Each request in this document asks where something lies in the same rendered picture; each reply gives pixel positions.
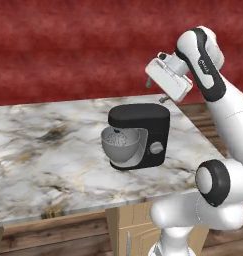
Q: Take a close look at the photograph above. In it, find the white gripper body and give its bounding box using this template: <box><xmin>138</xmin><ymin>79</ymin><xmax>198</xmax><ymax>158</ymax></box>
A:
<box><xmin>144</xmin><ymin>57</ymin><xmax>194</xmax><ymax>104</ymax></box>

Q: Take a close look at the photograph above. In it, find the black stand mixer head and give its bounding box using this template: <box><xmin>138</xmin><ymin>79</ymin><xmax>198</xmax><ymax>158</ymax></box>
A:
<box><xmin>107</xmin><ymin>103</ymin><xmax>171</xmax><ymax>132</ymax></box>

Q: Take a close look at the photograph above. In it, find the grey mixer knob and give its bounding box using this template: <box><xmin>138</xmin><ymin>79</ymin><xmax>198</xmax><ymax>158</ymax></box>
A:
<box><xmin>149</xmin><ymin>141</ymin><xmax>165</xmax><ymax>155</ymax></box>

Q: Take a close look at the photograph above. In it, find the black stand mixer base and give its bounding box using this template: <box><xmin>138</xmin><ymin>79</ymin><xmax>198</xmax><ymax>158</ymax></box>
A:
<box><xmin>109</xmin><ymin>125</ymin><xmax>170</xmax><ymax>172</ymax></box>

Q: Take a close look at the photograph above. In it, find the grey mixing bowl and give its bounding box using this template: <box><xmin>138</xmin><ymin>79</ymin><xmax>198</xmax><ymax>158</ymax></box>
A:
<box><xmin>100</xmin><ymin>126</ymin><xmax>141</xmax><ymax>164</ymax></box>

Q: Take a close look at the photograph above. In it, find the tan wooden cabinet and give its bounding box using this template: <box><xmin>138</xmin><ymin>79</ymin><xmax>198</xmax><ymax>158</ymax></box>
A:
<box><xmin>105</xmin><ymin>199</ymin><xmax>211</xmax><ymax>256</ymax></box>

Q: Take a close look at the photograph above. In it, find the silver cabinet handle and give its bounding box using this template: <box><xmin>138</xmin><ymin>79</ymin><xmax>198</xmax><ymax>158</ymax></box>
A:
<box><xmin>125</xmin><ymin>231</ymin><xmax>132</xmax><ymax>256</ymax></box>

